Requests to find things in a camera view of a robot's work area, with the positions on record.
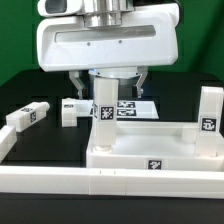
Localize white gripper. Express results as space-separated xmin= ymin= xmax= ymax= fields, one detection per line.
xmin=36 ymin=3 xmax=180 ymax=99

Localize white desk top tray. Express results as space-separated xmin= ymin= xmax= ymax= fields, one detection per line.
xmin=86 ymin=121 xmax=224 ymax=172

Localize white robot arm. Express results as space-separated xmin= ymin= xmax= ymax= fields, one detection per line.
xmin=37 ymin=0 xmax=181 ymax=97

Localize fiducial marker sheet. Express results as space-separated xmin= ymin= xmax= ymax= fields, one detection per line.
xmin=117 ymin=100 xmax=159 ymax=119

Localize white U-shaped fence frame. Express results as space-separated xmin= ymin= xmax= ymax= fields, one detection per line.
xmin=0 ymin=126 xmax=224 ymax=199

